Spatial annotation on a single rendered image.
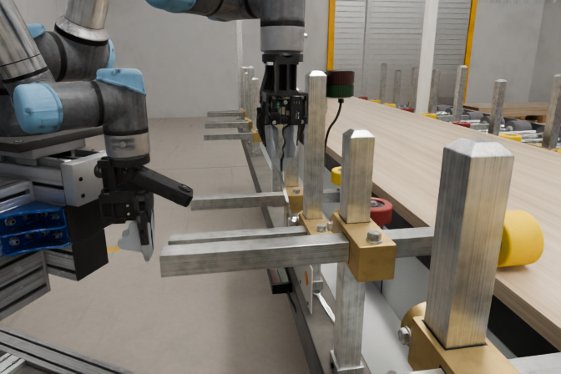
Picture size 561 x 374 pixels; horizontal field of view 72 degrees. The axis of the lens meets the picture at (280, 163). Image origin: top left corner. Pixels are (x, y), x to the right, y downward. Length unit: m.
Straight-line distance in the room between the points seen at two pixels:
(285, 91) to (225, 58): 7.77
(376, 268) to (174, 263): 0.25
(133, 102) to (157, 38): 7.80
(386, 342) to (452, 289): 0.59
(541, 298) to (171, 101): 8.17
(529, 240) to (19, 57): 0.83
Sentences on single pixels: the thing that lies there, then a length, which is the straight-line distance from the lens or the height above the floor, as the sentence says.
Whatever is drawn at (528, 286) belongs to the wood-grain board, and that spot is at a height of 0.90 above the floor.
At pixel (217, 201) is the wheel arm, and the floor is 0.84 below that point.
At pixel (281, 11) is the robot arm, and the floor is 1.27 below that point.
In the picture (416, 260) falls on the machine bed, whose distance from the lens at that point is 0.87.
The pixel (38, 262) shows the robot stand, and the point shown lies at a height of 0.76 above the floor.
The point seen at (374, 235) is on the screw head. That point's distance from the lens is 0.51.
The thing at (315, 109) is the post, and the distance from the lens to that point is 0.77.
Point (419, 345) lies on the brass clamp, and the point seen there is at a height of 0.95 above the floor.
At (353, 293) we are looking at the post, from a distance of 0.62.
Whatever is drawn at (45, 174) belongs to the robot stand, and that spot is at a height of 0.97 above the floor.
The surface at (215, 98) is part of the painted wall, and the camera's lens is 8.44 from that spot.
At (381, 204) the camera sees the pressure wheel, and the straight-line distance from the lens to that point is 0.84.
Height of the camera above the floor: 1.20
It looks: 15 degrees down
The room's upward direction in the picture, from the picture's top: straight up
